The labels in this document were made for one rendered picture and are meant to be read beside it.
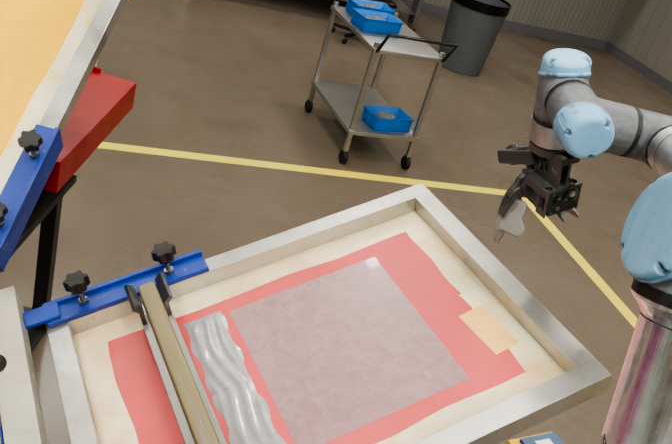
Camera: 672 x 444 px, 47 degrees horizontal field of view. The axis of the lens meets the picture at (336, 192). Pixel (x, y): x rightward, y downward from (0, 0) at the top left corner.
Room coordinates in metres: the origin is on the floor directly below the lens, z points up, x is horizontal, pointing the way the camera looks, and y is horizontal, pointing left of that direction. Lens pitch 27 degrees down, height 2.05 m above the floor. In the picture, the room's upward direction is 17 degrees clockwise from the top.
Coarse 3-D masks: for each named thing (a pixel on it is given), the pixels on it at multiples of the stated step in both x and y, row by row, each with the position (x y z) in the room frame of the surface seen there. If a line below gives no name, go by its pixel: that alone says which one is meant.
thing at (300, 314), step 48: (384, 240) 1.34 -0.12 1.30; (288, 288) 1.20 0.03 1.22; (336, 288) 1.20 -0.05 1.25; (384, 288) 1.20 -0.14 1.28; (432, 288) 1.21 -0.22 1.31; (144, 336) 1.07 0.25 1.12; (240, 336) 1.08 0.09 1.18; (288, 336) 1.08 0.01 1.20; (336, 336) 1.09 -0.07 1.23; (144, 384) 0.97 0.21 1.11
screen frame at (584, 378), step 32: (416, 192) 1.44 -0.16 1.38; (320, 224) 1.34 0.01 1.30; (352, 224) 1.35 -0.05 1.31; (448, 224) 1.34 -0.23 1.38; (224, 256) 1.24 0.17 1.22; (256, 256) 1.25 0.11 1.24; (288, 256) 1.29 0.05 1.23; (480, 256) 1.25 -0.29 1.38; (192, 288) 1.18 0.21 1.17; (512, 288) 1.17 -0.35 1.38; (96, 320) 1.09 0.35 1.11; (544, 320) 1.10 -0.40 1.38; (64, 352) 0.99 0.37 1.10; (576, 352) 1.03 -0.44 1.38; (64, 384) 0.93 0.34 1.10; (544, 384) 0.97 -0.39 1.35; (576, 384) 0.97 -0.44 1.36; (608, 384) 0.99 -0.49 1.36; (480, 416) 0.90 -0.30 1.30; (512, 416) 0.91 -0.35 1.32; (544, 416) 0.93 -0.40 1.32
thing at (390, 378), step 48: (384, 336) 1.09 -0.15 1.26; (432, 336) 1.09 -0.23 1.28; (288, 384) 0.98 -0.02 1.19; (336, 384) 0.98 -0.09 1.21; (384, 384) 0.99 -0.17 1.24; (432, 384) 0.99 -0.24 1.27; (480, 384) 1.00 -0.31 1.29; (144, 432) 0.88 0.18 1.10; (288, 432) 0.89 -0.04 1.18; (336, 432) 0.89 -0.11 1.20; (384, 432) 0.90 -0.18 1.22
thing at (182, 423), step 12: (180, 336) 1.03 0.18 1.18; (156, 348) 1.00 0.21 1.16; (156, 360) 0.98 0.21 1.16; (192, 372) 0.96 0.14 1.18; (168, 384) 0.93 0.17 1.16; (168, 396) 0.91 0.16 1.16; (204, 396) 0.91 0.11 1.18; (180, 408) 0.89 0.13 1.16; (180, 420) 0.87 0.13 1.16; (216, 420) 0.87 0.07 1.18; (216, 432) 0.85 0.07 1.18
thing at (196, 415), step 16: (144, 288) 1.07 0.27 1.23; (144, 304) 1.03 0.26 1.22; (160, 304) 1.03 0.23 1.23; (160, 320) 0.99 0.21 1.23; (160, 336) 0.96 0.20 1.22; (176, 336) 0.97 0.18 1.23; (176, 352) 0.93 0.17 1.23; (176, 368) 0.90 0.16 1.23; (176, 384) 0.87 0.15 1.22; (192, 384) 0.87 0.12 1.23; (192, 400) 0.84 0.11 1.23; (192, 416) 0.81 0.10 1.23; (208, 416) 0.82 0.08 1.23; (192, 432) 0.79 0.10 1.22; (208, 432) 0.79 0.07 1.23
